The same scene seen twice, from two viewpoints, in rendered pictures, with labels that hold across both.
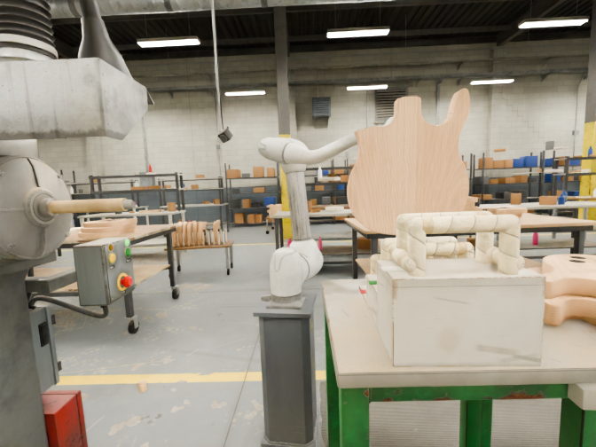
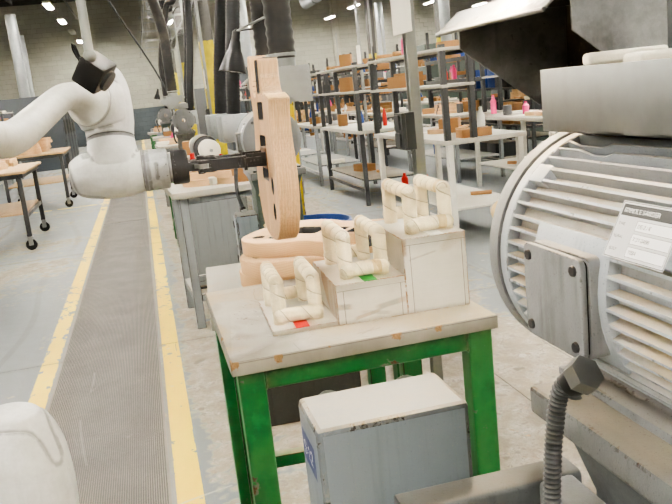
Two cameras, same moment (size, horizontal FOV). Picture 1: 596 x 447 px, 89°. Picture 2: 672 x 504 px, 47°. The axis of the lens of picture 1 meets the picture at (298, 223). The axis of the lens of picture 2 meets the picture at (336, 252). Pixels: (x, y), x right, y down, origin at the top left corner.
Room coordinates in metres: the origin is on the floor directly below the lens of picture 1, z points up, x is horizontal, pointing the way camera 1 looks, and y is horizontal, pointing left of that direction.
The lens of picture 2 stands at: (1.24, 1.40, 1.44)
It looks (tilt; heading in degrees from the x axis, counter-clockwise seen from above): 12 degrees down; 256
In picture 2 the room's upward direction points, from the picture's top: 6 degrees counter-clockwise
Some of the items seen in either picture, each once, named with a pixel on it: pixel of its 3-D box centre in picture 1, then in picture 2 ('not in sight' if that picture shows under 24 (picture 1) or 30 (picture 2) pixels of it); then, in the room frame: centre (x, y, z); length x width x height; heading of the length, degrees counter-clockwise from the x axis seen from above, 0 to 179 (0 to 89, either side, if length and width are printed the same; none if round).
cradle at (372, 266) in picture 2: not in sight; (364, 267); (0.77, -0.22, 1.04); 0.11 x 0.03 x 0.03; 178
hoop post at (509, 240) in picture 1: (508, 247); (421, 199); (0.55, -0.39, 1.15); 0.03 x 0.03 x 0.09
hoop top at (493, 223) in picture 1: (462, 224); (430, 183); (0.56, -0.31, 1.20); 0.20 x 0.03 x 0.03; 86
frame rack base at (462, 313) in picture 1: (450, 307); (417, 260); (0.61, -0.31, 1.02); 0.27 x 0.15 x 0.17; 88
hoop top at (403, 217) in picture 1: (444, 219); (397, 188); (0.64, -0.31, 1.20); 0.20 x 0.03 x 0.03; 86
